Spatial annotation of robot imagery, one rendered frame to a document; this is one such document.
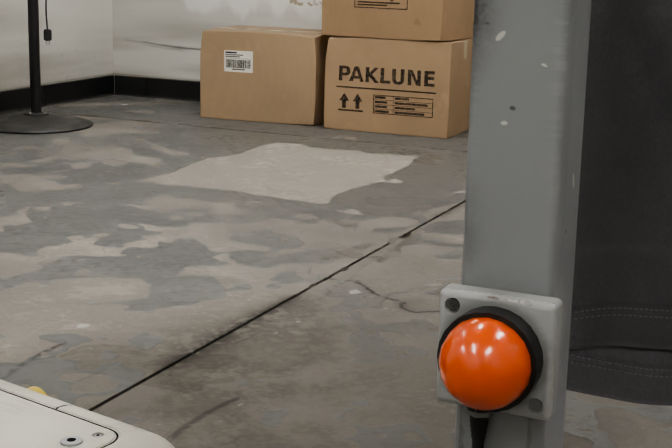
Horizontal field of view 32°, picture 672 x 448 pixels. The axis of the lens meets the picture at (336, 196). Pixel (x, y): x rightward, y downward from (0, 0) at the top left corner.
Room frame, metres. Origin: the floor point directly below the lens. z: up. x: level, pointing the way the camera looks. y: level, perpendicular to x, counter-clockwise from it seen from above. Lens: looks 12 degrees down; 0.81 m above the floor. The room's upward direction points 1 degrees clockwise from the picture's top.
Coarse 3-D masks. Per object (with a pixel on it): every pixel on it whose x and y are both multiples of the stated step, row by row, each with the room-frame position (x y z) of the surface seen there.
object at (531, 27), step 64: (512, 0) 0.48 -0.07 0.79; (576, 0) 0.48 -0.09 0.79; (512, 64) 0.48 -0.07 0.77; (576, 64) 0.48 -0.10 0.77; (512, 128) 0.48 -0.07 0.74; (576, 128) 0.49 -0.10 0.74; (512, 192) 0.48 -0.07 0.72; (576, 192) 0.50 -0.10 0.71; (512, 256) 0.48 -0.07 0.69; (448, 320) 0.47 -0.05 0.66
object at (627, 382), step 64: (640, 0) 0.75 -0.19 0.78; (640, 64) 0.75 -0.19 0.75; (640, 128) 0.75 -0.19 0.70; (640, 192) 0.75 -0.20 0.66; (576, 256) 0.76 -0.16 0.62; (640, 256) 0.75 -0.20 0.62; (576, 320) 0.76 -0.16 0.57; (640, 320) 0.75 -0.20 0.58; (576, 384) 0.76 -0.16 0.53; (640, 384) 0.75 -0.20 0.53
